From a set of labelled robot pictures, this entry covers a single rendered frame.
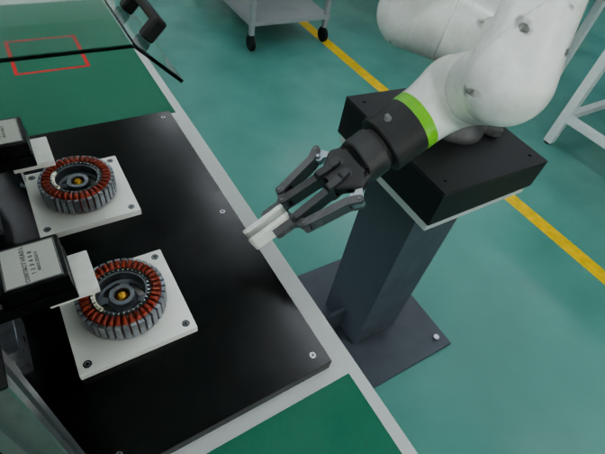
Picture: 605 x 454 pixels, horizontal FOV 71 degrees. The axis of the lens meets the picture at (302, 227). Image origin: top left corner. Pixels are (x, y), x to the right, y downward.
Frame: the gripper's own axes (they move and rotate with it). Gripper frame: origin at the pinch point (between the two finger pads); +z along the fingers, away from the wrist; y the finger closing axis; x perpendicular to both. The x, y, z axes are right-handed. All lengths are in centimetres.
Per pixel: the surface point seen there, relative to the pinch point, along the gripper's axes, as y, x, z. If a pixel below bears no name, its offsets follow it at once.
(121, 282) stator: 2.8, 6.6, 20.9
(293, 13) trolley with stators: 208, -131, -86
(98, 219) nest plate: 17.0, 4.8, 21.4
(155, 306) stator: -4.1, 7.0, 17.7
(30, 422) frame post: -19.9, 29.0, 19.2
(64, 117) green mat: 51, 1, 22
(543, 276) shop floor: -11, -141, -77
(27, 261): 0.6, 21.6, 22.0
